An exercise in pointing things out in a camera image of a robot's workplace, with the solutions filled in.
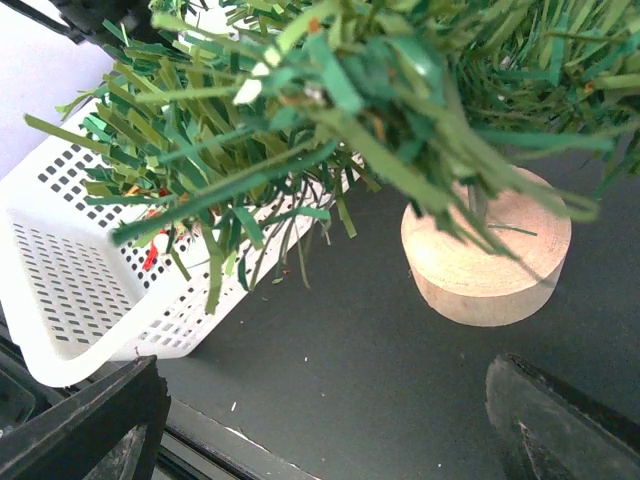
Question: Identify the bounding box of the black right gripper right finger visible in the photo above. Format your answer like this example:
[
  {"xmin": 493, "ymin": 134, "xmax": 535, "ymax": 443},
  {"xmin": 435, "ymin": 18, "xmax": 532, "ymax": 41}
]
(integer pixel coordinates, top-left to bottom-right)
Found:
[{"xmin": 486, "ymin": 353, "xmax": 639, "ymax": 479}]

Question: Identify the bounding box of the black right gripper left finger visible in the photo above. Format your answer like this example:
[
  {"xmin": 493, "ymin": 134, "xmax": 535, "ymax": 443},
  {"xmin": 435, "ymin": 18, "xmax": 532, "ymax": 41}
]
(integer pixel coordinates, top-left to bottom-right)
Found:
[{"xmin": 1, "ymin": 356, "xmax": 170, "ymax": 479}]

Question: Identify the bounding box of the white perforated plastic basket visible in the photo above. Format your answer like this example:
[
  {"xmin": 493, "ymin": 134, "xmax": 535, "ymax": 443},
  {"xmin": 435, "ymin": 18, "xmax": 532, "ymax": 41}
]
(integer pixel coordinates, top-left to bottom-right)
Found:
[{"xmin": 0, "ymin": 97, "xmax": 361, "ymax": 389}]

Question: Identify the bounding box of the small green christmas tree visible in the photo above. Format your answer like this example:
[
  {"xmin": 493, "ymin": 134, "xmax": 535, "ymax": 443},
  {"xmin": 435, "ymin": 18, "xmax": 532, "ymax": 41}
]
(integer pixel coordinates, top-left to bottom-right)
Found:
[{"xmin": 25, "ymin": 1, "xmax": 639, "ymax": 313}]

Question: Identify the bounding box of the red reindeer ornament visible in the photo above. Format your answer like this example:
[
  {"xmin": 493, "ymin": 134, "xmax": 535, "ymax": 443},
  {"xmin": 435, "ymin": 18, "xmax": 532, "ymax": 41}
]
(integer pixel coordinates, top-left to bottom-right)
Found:
[{"xmin": 142, "ymin": 229, "xmax": 169, "ymax": 271}]

